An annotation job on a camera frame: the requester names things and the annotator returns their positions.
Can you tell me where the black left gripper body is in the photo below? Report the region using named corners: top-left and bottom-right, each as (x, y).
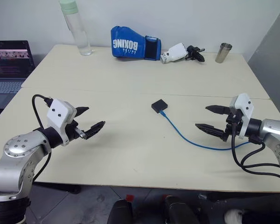
top-left (64, 119), bottom-right (87, 142)

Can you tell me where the clear bottle with green lid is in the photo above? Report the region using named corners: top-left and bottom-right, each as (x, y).
top-left (58, 0), bottom-right (93, 56)

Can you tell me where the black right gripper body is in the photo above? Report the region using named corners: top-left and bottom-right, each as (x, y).
top-left (224, 109), bottom-right (245, 142)

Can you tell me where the spare white and black gripper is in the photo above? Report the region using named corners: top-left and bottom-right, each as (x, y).
top-left (160, 42), bottom-right (206, 64)

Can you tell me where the small black box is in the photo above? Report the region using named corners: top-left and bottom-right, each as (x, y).
top-left (151, 99), bottom-right (169, 114)

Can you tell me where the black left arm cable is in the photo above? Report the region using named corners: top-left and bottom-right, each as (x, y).
top-left (32, 94), bottom-right (54, 184)

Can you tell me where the open laptop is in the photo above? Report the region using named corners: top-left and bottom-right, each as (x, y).
top-left (0, 40), bottom-right (36, 110)

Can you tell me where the white crumpled object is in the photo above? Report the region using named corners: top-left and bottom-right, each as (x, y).
top-left (224, 209), bottom-right (245, 224)

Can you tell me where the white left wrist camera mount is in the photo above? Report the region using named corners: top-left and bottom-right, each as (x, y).
top-left (46, 98), bottom-right (75, 147)

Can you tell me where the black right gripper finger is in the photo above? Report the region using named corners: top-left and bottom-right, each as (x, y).
top-left (195, 123), bottom-right (227, 141)
top-left (205, 105), bottom-right (232, 116)

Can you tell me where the steel cup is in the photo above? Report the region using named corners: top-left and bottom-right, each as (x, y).
top-left (215, 42), bottom-right (233, 63)

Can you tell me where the blue cable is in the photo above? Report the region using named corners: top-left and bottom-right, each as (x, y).
top-left (160, 111), bottom-right (251, 152)

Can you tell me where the dark rounded shape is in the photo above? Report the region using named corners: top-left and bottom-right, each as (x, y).
top-left (164, 195), bottom-right (200, 224)
top-left (106, 199), bottom-right (134, 224)

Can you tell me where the blue boxing glove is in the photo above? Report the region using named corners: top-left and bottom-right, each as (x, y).
top-left (110, 25), bottom-right (161, 61)

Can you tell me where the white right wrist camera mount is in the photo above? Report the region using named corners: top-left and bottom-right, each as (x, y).
top-left (230, 93), bottom-right (255, 140)

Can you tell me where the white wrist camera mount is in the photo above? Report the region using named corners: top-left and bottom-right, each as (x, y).
top-left (230, 93), bottom-right (255, 140)
top-left (46, 98), bottom-right (75, 147)

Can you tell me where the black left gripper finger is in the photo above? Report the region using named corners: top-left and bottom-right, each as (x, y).
top-left (84, 120), bottom-right (106, 140)
top-left (75, 106), bottom-right (90, 119)

